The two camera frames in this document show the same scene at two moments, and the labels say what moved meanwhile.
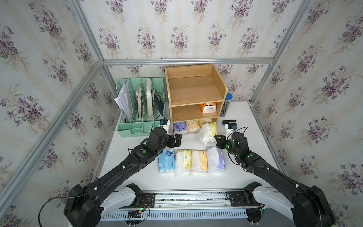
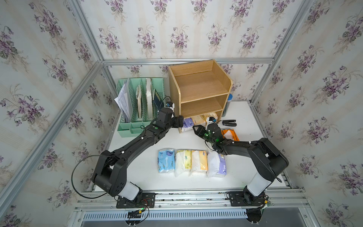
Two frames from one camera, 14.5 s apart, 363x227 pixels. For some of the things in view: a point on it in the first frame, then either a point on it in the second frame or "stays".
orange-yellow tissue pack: x=199 y=161 stays
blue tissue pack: x=166 y=161 stays
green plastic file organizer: x=142 y=102 stays
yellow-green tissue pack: x=183 y=161 stays
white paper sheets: x=124 y=99 stays
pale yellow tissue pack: x=194 y=126 to x=201 y=120
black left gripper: x=178 y=141 to x=176 y=124
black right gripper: x=220 y=141 to x=200 y=129
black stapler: x=225 y=122 stays
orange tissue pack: x=208 y=108 to x=229 y=134
